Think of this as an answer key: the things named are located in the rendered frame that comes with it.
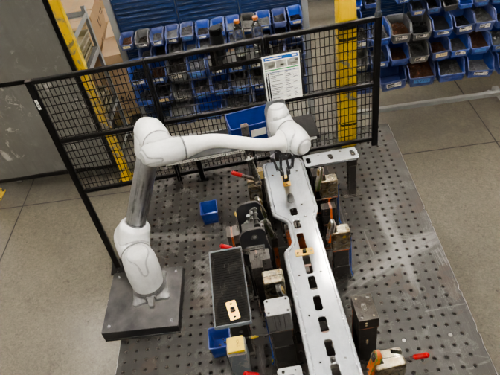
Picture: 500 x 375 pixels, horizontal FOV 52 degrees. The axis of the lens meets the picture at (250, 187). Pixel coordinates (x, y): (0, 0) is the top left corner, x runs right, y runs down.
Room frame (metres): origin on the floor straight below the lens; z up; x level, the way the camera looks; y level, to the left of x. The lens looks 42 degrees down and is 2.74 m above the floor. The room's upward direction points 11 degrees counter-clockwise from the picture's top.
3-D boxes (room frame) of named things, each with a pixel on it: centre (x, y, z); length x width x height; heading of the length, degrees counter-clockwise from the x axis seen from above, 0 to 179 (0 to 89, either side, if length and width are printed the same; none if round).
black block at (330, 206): (1.75, -0.36, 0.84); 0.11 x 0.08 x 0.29; 90
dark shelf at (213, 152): (2.37, 0.01, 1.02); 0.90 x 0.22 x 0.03; 90
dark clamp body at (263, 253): (1.44, 0.01, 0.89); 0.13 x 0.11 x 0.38; 90
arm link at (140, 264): (1.64, 0.58, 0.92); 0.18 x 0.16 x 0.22; 19
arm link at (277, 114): (1.93, -0.19, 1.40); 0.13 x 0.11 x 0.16; 19
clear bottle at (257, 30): (2.58, -0.19, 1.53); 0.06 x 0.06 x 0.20
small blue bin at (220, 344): (1.27, 0.26, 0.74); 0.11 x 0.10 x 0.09; 0
